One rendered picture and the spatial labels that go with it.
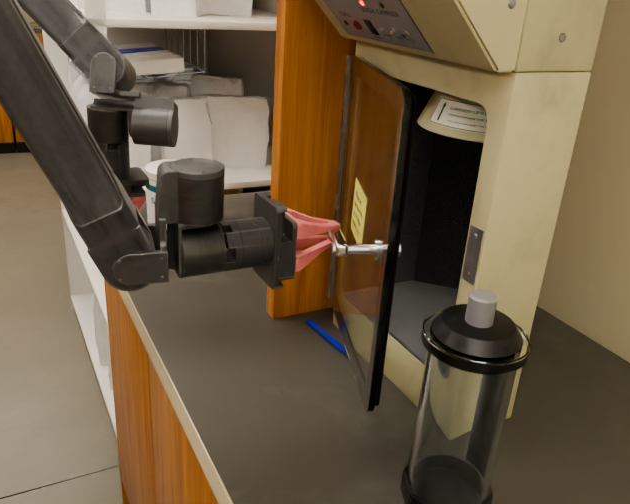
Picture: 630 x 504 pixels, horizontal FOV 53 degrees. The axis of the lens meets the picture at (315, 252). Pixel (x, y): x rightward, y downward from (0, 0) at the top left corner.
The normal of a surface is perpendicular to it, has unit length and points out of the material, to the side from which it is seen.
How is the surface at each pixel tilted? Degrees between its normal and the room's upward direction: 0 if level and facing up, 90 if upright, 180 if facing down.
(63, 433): 0
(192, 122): 92
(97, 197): 81
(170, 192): 91
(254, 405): 0
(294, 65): 90
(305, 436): 0
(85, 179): 87
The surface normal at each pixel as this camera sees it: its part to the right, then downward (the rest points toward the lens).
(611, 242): -0.89, 0.14
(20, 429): 0.06, -0.91
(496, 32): 0.46, 0.39
